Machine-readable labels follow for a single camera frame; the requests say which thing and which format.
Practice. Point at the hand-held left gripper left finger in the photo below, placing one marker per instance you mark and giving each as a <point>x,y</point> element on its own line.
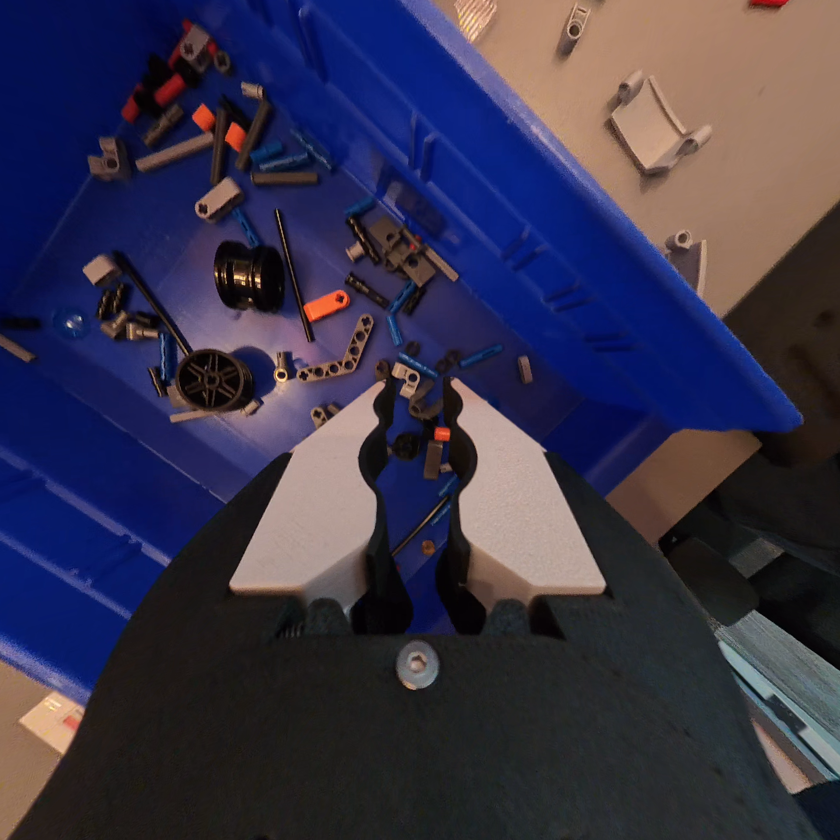
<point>315,518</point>

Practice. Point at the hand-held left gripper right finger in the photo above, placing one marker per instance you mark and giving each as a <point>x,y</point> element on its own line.
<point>525,518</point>

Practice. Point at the blue plastic parts bin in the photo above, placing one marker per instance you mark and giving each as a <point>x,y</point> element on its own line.
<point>525,164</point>

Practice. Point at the black spoked wheel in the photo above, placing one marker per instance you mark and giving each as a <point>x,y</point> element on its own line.
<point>210,380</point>

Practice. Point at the grey bent beam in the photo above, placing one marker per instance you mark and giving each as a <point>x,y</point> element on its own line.
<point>358,344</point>

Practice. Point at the orange short beam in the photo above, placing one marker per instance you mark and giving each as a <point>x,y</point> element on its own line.
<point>321,306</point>

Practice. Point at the black wheel hub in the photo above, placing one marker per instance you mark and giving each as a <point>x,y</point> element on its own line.
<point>249,275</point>

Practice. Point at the grey curved panel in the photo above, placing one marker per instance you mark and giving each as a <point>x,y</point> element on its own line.
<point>695,269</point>
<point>646,128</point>

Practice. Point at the white paper card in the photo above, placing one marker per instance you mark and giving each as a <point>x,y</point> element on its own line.
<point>46,718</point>

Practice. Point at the heap of small building parts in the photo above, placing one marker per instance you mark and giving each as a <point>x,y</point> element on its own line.
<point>174,153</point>

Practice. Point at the grey pin connector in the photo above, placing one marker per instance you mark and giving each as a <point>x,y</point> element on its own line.
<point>572,36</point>

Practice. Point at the clear plastic piece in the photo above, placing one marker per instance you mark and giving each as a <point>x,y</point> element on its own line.
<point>476,16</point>

